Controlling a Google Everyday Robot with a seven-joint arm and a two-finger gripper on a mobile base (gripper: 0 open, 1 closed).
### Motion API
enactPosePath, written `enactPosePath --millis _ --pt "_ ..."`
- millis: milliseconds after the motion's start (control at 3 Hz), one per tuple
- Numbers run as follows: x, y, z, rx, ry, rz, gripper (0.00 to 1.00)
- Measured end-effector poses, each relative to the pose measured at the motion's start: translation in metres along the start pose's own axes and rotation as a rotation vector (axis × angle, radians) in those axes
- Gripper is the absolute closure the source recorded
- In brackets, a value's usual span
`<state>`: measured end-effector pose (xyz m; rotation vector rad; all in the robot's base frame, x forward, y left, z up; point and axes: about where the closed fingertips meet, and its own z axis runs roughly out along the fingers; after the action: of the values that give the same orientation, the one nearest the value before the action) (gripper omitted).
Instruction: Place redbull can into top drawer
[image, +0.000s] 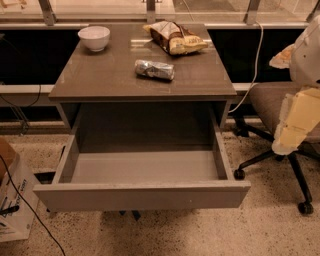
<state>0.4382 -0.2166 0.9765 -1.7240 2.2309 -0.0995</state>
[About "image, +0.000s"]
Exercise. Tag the grey cabinet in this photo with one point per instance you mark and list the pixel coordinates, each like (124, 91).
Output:
(133, 67)

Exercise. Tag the cardboard box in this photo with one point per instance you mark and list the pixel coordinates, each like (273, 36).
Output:
(7, 156)

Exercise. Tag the silver redbull can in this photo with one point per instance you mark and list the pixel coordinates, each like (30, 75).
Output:
(153, 69)

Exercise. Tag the brown chip bag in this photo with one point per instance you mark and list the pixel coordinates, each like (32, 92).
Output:
(174, 39)

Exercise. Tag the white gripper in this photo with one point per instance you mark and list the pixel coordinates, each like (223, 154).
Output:
(306, 61)

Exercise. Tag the open grey top drawer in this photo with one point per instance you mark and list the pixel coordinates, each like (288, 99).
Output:
(143, 156)

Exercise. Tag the white ceramic bowl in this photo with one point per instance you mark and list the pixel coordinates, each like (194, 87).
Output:
(95, 38)

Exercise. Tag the grey office chair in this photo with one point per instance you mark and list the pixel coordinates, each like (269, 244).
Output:
(266, 99)

